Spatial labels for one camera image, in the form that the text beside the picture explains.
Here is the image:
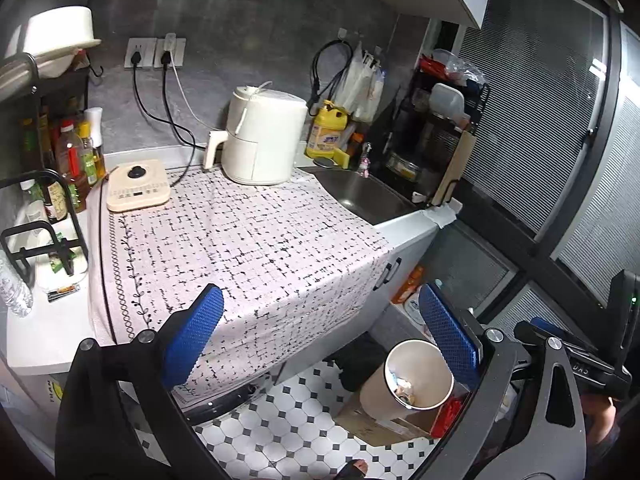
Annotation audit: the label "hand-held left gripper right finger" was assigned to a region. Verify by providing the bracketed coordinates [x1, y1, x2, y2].
[415, 282, 588, 480]

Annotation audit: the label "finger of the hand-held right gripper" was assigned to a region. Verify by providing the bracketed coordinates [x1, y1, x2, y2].
[515, 316, 576, 356]

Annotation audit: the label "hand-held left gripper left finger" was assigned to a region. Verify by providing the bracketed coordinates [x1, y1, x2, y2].
[55, 282, 231, 480]

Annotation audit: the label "pile of wrappers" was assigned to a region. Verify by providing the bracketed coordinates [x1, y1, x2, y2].
[387, 370, 421, 406]

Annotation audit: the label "white round bin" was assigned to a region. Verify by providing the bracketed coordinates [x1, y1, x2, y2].
[360, 339, 456, 418]

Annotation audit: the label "person's right hand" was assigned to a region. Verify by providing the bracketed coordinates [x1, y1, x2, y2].
[582, 394, 622, 450]

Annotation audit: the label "white laundry detergent bottle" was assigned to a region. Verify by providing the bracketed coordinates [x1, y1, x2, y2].
[405, 297, 431, 326]

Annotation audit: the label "orange bottle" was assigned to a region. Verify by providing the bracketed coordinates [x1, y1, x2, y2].
[392, 266, 425, 306]

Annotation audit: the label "red carton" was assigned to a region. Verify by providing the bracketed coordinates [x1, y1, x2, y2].
[430, 395, 466, 438]

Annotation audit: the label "pink patterned tablecloth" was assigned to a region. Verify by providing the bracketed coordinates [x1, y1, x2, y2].
[89, 165, 393, 403]

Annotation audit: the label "grey cabinet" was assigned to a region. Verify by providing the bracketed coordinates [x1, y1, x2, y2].
[272, 222, 441, 386]

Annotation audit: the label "black bag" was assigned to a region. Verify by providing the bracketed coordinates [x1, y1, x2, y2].
[330, 332, 396, 393]

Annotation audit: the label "flat cardboard box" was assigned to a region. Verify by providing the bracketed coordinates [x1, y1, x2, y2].
[334, 390, 441, 448]

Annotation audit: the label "white cloth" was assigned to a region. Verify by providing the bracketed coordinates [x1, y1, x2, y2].
[420, 200, 458, 228]

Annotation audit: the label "small orange packet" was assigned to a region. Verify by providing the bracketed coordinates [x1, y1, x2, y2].
[47, 284, 82, 303]

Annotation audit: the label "beige induction cooker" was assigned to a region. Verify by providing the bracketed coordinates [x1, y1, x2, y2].
[106, 159, 172, 213]

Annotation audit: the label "steel sink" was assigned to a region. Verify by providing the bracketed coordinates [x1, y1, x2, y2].
[302, 166, 418, 226]

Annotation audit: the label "person's foot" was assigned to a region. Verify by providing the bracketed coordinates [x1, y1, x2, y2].
[335, 459, 371, 480]

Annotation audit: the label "wooden cutting board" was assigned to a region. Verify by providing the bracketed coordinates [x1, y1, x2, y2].
[431, 130, 477, 207]

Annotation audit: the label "steel pot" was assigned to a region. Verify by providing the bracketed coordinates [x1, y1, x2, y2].
[385, 150, 421, 181]

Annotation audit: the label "clear water bottle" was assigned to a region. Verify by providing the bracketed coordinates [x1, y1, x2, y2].
[0, 250, 33, 317]

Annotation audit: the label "dark bottle beige label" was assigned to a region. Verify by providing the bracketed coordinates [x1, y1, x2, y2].
[42, 175, 68, 225]

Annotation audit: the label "small green label bottle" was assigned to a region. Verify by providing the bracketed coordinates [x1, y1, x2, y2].
[77, 122, 101, 186]

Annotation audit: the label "cream air fryer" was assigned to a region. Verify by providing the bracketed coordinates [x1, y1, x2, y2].
[202, 85, 308, 186]

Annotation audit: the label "grey window blinds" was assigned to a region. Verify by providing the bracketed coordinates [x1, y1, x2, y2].
[440, 0, 640, 331]

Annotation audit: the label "black dish rack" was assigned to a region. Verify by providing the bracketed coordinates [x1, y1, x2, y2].
[372, 67, 491, 208]

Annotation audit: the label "white plastic food container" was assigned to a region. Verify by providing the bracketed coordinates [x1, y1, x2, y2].
[429, 82, 466, 121]

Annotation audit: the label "yellow detergent bottle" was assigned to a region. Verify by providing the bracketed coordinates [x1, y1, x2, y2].
[305, 100, 349, 160]

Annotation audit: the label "hanging clear plastic bag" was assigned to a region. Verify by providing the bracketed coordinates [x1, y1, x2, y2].
[367, 50, 388, 123]
[332, 42, 373, 121]

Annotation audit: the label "crumpled clear plastic bag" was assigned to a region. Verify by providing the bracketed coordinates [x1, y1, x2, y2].
[432, 49, 488, 86]

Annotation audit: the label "black shelf rack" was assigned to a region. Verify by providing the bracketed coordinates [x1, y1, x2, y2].
[0, 52, 103, 181]

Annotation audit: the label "white bowl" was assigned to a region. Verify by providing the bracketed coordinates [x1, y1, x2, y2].
[10, 6, 103, 78]

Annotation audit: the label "black wire rack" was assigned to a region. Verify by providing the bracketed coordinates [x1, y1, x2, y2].
[0, 169, 90, 286]

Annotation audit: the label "thin white cable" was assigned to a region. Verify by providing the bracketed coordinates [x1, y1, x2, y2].
[165, 32, 273, 133]

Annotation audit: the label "hanging coiled black cable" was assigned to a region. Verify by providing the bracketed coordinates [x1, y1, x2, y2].
[311, 39, 355, 111]

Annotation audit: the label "black fryer power cable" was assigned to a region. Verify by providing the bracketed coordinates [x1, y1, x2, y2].
[160, 52, 211, 151]

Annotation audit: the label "black cooker power cable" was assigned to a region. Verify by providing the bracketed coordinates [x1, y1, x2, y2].
[129, 52, 198, 188]

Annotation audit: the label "grey wall socket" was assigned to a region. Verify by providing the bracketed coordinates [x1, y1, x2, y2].
[124, 36, 156, 69]
[154, 35, 187, 68]

